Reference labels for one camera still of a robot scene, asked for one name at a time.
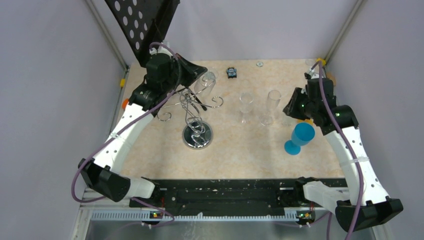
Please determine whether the blue orange toy car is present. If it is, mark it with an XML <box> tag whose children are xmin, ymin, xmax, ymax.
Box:
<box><xmin>121</xmin><ymin>98</ymin><xmax>129</xmax><ymax>111</ymax></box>

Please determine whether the blue wine glass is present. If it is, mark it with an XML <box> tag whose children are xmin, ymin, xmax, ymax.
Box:
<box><xmin>284</xmin><ymin>122</ymin><xmax>315</xmax><ymax>156</ymax></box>

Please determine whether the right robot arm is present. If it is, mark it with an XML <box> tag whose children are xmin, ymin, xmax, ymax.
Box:
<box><xmin>283</xmin><ymin>78</ymin><xmax>404</xmax><ymax>233</ymax></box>

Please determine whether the clear smooth wine glass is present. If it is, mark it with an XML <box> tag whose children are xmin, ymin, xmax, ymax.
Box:
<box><xmin>239</xmin><ymin>92</ymin><xmax>254</xmax><ymax>124</ymax></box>

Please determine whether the wooden block at edge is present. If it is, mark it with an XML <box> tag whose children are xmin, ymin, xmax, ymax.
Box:
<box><xmin>326</xmin><ymin>72</ymin><xmax>337</xmax><ymax>86</ymax></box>

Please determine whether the clear wine glass front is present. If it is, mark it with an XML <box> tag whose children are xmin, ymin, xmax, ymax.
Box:
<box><xmin>259</xmin><ymin>89</ymin><xmax>282</xmax><ymax>126</ymax></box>

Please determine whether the chrome wine glass rack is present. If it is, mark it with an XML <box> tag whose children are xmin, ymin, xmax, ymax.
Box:
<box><xmin>168</xmin><ymin>86</ymin><xmax>224</xmax><ymax>150</ymax></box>

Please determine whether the small black blue toy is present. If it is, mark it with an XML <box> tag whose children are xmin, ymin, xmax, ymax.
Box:
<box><xmin>226</xmin><ymin>67</ymin><xmax>237</xmax><ymax>79</ymax></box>

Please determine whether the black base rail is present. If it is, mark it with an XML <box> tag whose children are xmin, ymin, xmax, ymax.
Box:
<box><xmin>143</xmin><ymin>178</ymin><xmax>319</xmax><ymax>217</ymax></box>

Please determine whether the clear patterned short glass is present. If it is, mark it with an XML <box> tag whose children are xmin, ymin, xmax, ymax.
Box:
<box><xmin>281</xmin><ymin>112</ymin><xmax>296</xmax><ymax>127</ymax></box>

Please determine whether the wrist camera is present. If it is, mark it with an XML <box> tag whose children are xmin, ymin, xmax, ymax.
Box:
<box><xmin>149</xmin><ymin>44</ymin><xmax>173</xmax><ymax>57</ymax></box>
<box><xmin>304</xmin><ymin>68</ymin><xmax>319</xmax><ymax>80</ymax></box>

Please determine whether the yellow corner clamp right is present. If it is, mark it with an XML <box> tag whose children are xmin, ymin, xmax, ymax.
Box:
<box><xmin>315</xmin><ymin>58</ymin><xmax>327</xmax><ymax>67</ymax></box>

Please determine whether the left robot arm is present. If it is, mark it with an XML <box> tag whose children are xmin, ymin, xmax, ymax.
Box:
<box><xmin>77</xmin><ymin>53</ymin><xmax>208</xmax><ymax>207</ymax></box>

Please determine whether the black perforated music stand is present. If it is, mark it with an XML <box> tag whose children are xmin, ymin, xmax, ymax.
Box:
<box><xmin>105</xmin><ymin>0</ymin><xmax>180</xmax><ymax>67</ymax></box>

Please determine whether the yellow corner clamp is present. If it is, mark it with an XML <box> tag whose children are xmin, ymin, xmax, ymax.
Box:
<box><xmin>119</xmin><ymin>78</ymin><xmax>126</xmax><ymax>88</ymax></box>
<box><xmin>315</xmin><ymin>58</ymin><xmax>327</xmax><ymax>67</ymax></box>

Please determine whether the yellow corner clamp left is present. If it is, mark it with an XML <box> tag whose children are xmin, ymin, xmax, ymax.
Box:
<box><xmin>119</xmin><ymin>78</ymin><xmax>126</xmax><ymax>88</ymax></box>

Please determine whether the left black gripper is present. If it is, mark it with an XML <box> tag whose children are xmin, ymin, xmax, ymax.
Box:
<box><xmin>162</xmin><ymin>53</ymin><xmax>208</xmax><ymax>93</ymax></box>

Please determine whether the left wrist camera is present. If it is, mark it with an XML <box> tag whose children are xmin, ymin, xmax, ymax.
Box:
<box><xmin>149</xmin><ymin>44</ymin><xmax>173</xmax><ymax>57</ymax></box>

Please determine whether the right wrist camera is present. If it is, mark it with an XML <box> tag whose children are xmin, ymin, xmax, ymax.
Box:
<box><xmin>304</xmin><ymin>68</ymin><xmax>319</xmax><ymax>80</ymax></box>

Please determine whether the yellow wine glass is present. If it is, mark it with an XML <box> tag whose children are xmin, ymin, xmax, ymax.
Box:
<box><xmin>304</xmin><ymin>119</ymin><xmax>315</xmax><ymax>126</ymax></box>

